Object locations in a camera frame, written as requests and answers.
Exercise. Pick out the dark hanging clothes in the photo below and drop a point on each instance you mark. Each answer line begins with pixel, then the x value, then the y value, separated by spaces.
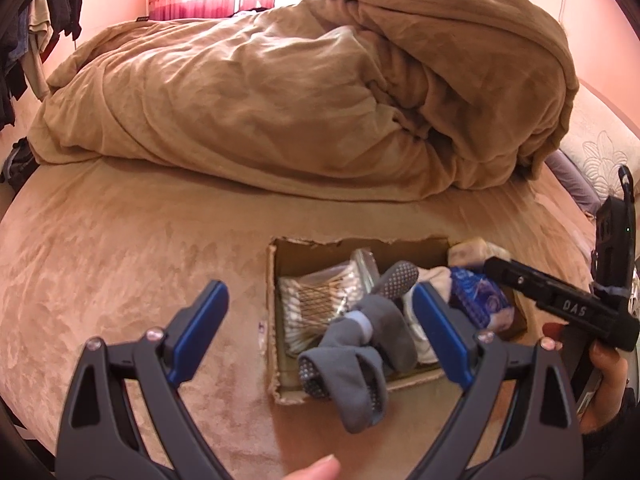
pixel 65 0

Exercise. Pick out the white sock bundle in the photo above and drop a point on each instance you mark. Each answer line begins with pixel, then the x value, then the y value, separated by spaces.
pixel 432 280

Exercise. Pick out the brown duvet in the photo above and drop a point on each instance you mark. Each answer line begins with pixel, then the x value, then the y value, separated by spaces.
pixel 250 100

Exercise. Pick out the blue patterned packet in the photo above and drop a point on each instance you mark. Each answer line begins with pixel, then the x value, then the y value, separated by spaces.
pixel 480 297

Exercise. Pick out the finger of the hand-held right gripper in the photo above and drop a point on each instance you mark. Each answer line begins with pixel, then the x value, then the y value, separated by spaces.
pixel 540 290

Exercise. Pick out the dark backpack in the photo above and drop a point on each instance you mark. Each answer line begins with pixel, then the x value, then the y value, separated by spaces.
pixel 20 162

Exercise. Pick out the person's right hand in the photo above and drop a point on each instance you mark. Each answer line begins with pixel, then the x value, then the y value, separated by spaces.
pixel 607 380

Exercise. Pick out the cotton swab bag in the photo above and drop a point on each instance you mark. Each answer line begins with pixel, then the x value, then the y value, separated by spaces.
pixel 310 300

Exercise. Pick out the person's right forearm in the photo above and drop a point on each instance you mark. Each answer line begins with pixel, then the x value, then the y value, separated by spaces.
pixel 620 445

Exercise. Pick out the bed with brown sheet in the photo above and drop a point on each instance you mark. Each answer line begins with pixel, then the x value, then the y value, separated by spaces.
pixel 125 260

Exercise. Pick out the white floral pillow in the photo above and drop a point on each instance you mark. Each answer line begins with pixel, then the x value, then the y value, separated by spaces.
pixel 600 155

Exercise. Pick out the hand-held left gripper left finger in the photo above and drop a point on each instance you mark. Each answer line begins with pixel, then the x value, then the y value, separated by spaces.
pixel 200 330

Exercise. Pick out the grey grip-dot sock pair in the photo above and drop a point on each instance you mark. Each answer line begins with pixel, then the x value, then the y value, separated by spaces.
pixel 360 360

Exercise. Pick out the person's left hand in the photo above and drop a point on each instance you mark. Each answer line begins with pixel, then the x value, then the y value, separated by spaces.
pixel 320 470

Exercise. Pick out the beige hanging garment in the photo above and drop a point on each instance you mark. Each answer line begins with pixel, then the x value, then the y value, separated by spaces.
pixel 40 25

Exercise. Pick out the cardboard box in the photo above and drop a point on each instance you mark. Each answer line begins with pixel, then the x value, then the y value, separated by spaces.
pixel 295 260

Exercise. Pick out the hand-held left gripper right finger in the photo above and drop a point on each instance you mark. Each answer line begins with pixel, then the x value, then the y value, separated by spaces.
pixel 440 335

